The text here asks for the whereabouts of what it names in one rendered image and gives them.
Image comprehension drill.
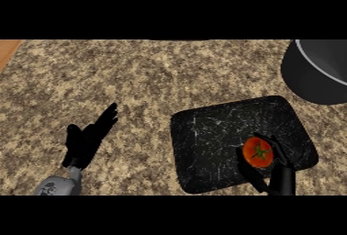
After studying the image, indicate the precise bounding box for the brown wooden surface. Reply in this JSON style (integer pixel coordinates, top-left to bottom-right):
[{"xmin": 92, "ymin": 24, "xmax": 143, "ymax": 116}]
[{"xmin": 0, "ymin": 39, "xmax": 24, "ymax": 73}]

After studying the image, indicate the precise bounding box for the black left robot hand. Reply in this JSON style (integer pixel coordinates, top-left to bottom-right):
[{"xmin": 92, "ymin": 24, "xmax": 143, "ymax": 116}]
[{"xmin": 61, "ymin": 102, "xmax": 120, "ymax": 171}]

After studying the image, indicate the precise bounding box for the black scratched tray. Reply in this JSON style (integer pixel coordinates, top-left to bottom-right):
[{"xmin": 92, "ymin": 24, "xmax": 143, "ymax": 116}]
[{"xmin": 170, "ymin": 95, "xmax": 321, "ymax": 195}]

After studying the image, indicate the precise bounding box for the red tomato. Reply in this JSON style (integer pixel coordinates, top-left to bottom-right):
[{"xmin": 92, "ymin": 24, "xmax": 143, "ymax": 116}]
[{"xmin": 241, "ymin": 137, "xmax": 275, "ymax": 169}]

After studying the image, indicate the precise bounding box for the dark grey pot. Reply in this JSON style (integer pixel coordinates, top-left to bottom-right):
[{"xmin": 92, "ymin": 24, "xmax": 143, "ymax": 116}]
[{"xmin": 279, "ymin": 39, "xmax": 347, "ymax": 106}]

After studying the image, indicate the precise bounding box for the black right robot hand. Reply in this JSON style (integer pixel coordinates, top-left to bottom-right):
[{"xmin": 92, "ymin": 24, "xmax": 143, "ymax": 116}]
[{"xmin": 235, "ymin": 131, "xmax": 297, "ymax": 196}]

